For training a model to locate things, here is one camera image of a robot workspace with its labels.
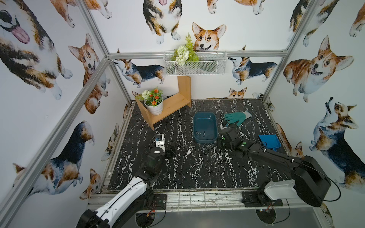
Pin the teal plastic storage box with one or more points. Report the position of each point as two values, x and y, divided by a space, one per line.
205 122

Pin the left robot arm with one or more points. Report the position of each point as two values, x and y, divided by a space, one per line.
133 197

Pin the blue plastic dustpan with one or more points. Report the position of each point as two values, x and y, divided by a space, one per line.
270 141

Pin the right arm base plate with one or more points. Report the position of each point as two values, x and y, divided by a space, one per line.
259 199

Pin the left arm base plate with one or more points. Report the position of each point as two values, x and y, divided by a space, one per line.
151 202

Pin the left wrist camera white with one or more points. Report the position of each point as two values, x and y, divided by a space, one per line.
160 141

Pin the orange flower plant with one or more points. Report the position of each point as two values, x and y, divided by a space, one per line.
151 98

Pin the wooden shelf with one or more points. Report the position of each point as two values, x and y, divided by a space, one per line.
172 104

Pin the white flower pot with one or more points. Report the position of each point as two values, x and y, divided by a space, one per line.
154 110

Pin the white wire basket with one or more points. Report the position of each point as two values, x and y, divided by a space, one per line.
209 63

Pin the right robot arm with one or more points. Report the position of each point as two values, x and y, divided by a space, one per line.
307 181

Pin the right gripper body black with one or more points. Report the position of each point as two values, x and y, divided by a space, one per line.
225 137

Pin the green fern white flowers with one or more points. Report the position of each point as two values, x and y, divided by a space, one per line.
185 53

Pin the green work glove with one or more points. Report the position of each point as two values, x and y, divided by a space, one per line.
237 118

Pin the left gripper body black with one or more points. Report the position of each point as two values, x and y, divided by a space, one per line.
167 151

